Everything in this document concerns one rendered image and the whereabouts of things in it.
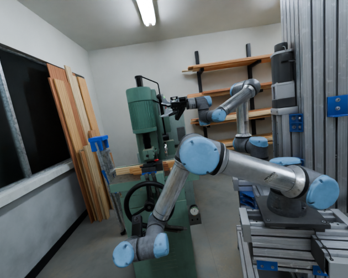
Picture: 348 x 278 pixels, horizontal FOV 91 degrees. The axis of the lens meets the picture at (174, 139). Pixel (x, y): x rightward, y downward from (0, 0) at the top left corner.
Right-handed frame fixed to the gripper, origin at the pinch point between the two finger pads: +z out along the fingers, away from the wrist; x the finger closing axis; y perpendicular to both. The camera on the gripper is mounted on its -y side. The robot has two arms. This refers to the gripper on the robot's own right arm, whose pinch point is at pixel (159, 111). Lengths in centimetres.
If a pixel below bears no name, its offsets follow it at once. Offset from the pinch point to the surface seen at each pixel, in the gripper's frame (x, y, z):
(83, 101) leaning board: -152, -71, 121
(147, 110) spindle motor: -1.7, 0.8, 7.6
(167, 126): -11.7, -25.4, -4.2
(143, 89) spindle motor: -9.4, 12.4, 8.1
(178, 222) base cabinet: 54, -57, -2
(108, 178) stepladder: -13, -90, 68
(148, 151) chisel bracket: 14.5, -23.6, 12.2
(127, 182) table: 33, -30, 27
